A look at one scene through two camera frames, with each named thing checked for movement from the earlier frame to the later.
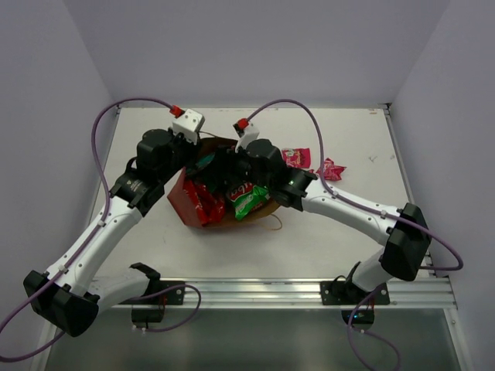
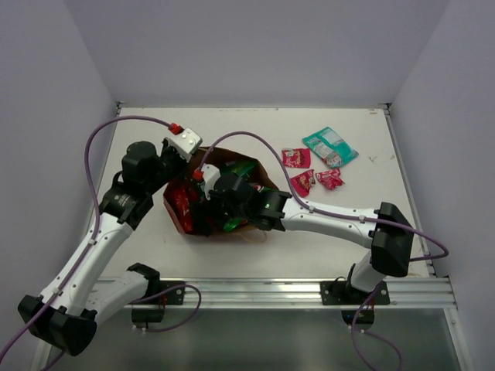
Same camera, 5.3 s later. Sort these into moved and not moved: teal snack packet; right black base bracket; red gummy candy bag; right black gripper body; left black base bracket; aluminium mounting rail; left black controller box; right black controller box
Moved: right black gripper body; red gummy candy bag; teal snack packet
Not moved: aluminium mounting rail; right black controller box; right black base bracket; left black base bracket; left black controller box
